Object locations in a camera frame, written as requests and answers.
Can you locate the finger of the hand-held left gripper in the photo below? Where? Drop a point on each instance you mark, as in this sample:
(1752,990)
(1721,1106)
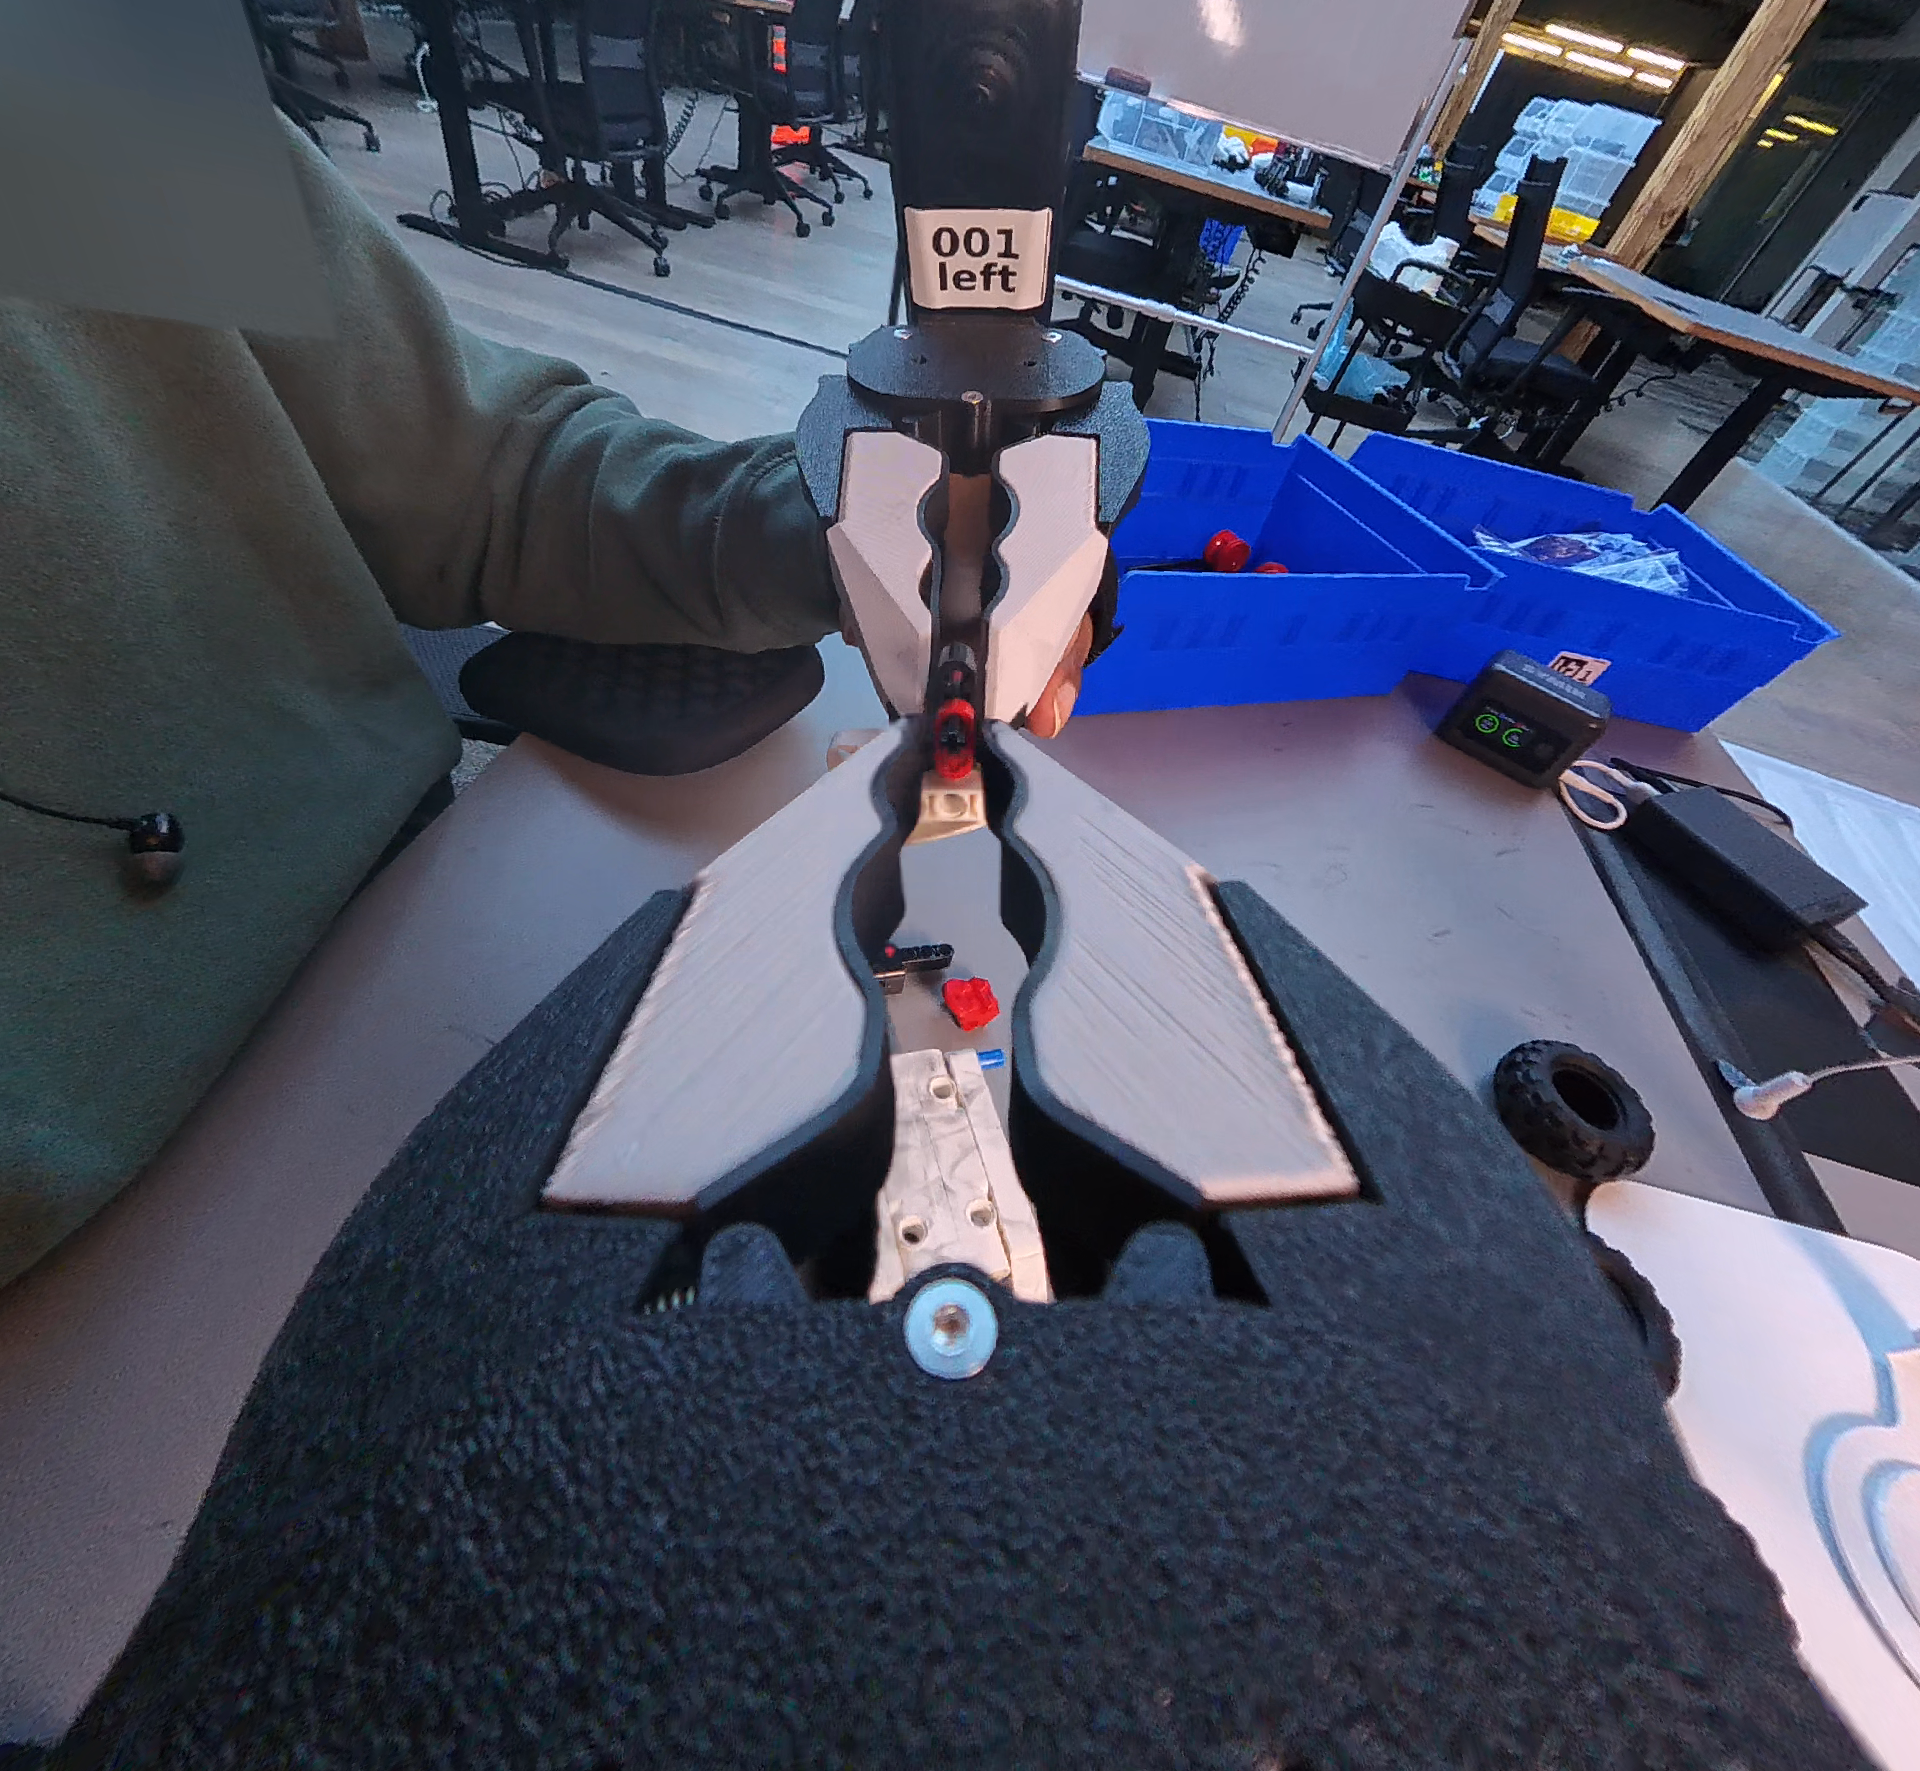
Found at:
(1060,557)
(886,557)

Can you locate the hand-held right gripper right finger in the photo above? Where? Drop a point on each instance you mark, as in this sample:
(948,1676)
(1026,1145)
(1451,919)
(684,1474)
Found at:
(1184,1036)

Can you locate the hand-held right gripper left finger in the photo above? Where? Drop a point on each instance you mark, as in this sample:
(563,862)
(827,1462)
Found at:
(735,1036)

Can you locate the red brick stack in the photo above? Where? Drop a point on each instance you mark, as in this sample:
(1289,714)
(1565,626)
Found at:
(972,1001)

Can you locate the white brick toy truck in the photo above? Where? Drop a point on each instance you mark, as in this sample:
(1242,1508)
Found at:
(944,1169)

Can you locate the small white red brick assembly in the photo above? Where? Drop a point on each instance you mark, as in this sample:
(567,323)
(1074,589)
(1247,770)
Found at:
(951,811)

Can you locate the person's left forearm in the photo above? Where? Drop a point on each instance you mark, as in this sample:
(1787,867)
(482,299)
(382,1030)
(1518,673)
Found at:
(600,524)

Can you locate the grey desk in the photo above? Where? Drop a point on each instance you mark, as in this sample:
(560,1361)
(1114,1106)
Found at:
(1352,869)

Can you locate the black desk mat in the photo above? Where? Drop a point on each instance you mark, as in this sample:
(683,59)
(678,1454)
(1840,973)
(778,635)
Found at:
(1772,1036)

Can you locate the person's left hand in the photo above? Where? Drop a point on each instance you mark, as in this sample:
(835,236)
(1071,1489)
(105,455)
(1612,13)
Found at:
(1060,708)

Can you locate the red brick piece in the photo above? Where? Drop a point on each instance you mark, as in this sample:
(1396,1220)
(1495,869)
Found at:
(1227,550)

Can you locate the black office chair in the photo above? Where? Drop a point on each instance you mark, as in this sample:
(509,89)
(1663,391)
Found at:
(796,60)
(295,15)
(1502,361)
(613,49)

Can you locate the black chair armrest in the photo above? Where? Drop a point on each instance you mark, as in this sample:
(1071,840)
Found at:
(631,701)

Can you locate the black toy tyre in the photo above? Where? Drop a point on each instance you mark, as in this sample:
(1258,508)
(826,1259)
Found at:
(1650,1330)
(1521,1110)

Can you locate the whiteboard on stand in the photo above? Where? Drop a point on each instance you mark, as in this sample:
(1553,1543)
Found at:
(1318,30)

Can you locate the black power bank with screen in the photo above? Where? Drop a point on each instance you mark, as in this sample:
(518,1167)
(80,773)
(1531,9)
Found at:
(1545,692)

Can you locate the clear plastic bags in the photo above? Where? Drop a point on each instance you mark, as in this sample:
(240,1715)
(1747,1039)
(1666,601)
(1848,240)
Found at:
(1576,560)

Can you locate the black power adapter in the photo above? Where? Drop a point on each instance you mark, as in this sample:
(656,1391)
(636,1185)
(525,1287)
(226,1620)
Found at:
(1739,869)

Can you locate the stack of clear plastic boxes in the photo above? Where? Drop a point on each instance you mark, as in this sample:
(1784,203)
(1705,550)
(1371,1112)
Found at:
(1576,158)

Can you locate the black earbud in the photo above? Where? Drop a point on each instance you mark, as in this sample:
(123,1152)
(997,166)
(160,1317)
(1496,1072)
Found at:
(154,842)

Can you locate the person's green sweatshirt torso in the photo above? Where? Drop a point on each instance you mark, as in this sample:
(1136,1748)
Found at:
(180,748)

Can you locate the white booklet stand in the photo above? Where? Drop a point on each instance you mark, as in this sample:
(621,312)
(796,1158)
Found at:
(1726,1350)

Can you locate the white paper sheet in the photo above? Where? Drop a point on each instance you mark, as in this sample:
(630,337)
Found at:
(1848,825)

